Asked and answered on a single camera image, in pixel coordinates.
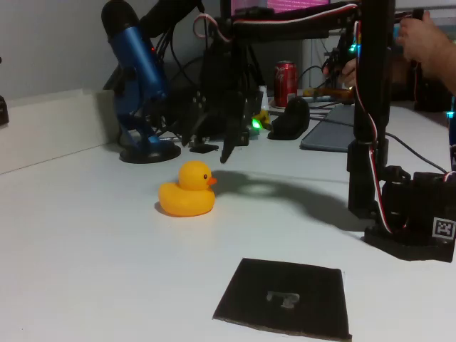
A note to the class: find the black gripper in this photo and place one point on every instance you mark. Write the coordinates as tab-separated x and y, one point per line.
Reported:
221	113

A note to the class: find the yellow rubber duck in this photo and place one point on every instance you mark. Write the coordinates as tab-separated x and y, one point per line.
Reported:
185	199

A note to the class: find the black leader robot arm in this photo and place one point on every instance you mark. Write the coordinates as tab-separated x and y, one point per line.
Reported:
431	99

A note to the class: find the person's right forearm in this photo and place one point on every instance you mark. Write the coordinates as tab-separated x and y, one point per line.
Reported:
447	67

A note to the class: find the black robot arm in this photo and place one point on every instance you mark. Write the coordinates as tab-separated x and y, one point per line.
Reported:
370	89

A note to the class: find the black cardboard square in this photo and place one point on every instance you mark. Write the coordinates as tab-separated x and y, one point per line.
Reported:
249	295

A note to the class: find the person's left hand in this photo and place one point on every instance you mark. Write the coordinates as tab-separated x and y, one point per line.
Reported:
349	73

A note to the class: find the person's right hand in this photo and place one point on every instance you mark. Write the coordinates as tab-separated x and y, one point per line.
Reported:
424	39

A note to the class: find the small black cube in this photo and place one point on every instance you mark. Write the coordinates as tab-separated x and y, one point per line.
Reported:
245	139

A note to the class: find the black audio device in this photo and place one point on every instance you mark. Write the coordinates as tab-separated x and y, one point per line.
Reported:
174	107

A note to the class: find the black tripod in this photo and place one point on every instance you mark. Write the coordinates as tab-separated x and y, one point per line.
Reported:
258	71

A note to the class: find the black rounded figure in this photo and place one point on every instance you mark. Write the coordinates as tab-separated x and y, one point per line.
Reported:
288	121

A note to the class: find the red cola can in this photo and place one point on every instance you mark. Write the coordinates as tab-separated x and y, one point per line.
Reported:
285	85

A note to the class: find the blue desktop microphone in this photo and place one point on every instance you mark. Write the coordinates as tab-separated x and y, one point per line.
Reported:
139	57

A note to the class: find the grey flat tablet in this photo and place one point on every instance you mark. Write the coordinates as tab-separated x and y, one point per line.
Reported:
327	132

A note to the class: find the yellow hand tool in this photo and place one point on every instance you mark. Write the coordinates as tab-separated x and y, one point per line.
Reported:
335	93

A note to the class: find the computer monitor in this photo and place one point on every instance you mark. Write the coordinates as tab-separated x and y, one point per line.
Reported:
285	3

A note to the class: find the white low ledge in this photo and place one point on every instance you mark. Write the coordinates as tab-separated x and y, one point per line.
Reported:
53	124

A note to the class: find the dark object on ledge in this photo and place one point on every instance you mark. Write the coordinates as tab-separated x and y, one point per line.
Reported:
3	112

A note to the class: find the dark blue object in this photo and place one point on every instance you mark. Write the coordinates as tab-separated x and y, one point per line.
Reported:
453	142

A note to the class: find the black white fiducial tag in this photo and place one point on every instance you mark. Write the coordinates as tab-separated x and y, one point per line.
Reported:
444	228

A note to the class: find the small black base plate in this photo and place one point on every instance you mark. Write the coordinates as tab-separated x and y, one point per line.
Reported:
204	148

